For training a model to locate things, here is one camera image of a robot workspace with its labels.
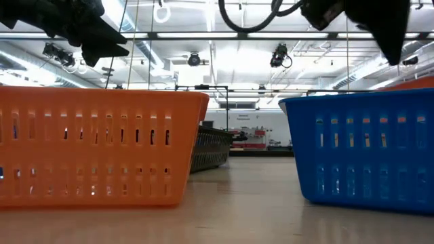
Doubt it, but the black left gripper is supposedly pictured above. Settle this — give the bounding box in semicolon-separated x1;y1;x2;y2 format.
40;0;130;67

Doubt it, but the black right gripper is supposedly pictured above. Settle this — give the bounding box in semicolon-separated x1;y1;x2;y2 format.
300;0;412;66

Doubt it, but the blue plastic slotted basket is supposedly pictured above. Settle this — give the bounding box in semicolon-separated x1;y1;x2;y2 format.
278;88;434;215

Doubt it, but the black plastic slotted basket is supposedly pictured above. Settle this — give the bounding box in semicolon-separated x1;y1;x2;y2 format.
189;125;234;174

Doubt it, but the red parts bin rack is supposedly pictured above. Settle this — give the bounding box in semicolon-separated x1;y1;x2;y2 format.
230;127;269;150

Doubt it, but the black ceiling-mounted camera cluster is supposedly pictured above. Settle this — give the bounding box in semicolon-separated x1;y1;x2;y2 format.
42;42;76;68

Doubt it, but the silver ventilation duct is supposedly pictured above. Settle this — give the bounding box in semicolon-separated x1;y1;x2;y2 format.
111;0;165;70
332;60;391;91
0;40;102;89

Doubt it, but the white looped cable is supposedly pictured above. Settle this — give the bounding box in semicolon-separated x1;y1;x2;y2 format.
153;3;172;24

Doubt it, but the black metal frame stand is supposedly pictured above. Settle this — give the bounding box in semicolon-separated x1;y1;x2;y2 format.
174;83;306;133

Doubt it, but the black ceiling camera with cable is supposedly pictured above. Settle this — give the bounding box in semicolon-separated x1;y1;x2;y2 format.
269;43;293;68

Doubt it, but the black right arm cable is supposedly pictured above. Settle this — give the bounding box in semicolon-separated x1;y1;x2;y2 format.
218;0;306;34

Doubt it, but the black overhead frame beam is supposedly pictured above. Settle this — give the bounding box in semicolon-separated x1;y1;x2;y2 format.
0;31;434;41

